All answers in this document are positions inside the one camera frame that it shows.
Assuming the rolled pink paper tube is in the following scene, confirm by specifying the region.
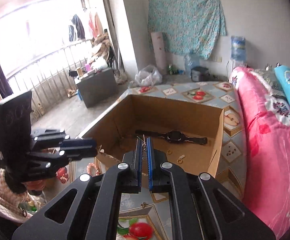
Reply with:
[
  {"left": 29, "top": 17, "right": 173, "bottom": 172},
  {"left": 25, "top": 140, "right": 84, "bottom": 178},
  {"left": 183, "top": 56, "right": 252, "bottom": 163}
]
[{"left": 151, "top": 32, "right": 167, "bottom": 75}]

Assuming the black wrist watch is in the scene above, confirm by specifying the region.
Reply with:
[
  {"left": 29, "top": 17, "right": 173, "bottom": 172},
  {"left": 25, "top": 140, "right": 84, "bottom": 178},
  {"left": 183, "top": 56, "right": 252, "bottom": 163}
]
[{"left": 135, "top": 129, "right": 208, "bottom": 145}]

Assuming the white plastic bag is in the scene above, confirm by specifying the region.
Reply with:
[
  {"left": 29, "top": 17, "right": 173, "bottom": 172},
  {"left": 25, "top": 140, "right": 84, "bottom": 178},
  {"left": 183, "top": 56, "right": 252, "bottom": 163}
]
[{"left": 134, "top": 64, "right": 162, "bottom": 87}]

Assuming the floral teal wall cloth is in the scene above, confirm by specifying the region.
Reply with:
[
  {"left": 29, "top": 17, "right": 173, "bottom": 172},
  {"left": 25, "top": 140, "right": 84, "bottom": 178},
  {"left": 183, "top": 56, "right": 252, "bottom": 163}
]
[{"left": 148, "top": 0, "right": 226, "bottom": 60}]

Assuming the dark grey cabinet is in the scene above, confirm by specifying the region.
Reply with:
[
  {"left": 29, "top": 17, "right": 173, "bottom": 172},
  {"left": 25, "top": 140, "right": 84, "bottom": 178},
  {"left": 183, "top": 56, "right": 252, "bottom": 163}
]
[{"left": 74, "top": 68, "right": 118, "bottom": 108}]

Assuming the pink floral blanket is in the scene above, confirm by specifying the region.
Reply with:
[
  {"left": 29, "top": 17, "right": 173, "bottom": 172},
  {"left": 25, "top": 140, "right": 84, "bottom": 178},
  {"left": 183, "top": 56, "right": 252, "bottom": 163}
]
[{"left": 230, "top": 67, "right": 290, "bottom": 239}]

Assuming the blue water bottle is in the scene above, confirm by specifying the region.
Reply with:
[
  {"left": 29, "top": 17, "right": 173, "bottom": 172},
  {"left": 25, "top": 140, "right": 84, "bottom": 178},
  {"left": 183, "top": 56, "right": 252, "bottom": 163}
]
[{"left": 231, "top": 36, "right": 246, "bottom": 63}]

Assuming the brown cardboard box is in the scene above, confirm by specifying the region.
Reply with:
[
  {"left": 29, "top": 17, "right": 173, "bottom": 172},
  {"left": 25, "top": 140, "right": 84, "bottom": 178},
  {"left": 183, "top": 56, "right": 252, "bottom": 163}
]
[{"left": 80, "top": 95, "right": 224, "bottom": 176}]

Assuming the gold chain necklace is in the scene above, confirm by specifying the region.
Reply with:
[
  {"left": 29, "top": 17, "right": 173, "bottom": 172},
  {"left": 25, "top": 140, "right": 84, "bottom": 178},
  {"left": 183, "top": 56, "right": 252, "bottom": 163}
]
[{"left": 137, "top": 134, "right": 148, "bottom": 163}]

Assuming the pink orange bead bracelet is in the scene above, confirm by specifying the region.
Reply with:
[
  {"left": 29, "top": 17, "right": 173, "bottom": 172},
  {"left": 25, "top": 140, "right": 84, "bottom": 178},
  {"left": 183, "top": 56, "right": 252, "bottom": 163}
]
[{"left": 86, "top": 162, "right": 102, "bottom": 177}]

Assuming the metal balcony railing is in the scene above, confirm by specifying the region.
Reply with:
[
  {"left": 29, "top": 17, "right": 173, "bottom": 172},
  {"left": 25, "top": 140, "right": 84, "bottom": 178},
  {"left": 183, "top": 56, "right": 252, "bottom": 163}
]
[{"left": 7, "top": 40, "right": 93, "bottom": 121}]

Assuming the left hand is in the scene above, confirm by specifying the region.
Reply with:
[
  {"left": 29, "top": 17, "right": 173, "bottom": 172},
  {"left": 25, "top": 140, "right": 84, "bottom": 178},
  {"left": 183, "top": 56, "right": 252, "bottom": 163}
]
[{"left": 23, "top": 180, "right": 45, "bottom": 192}]

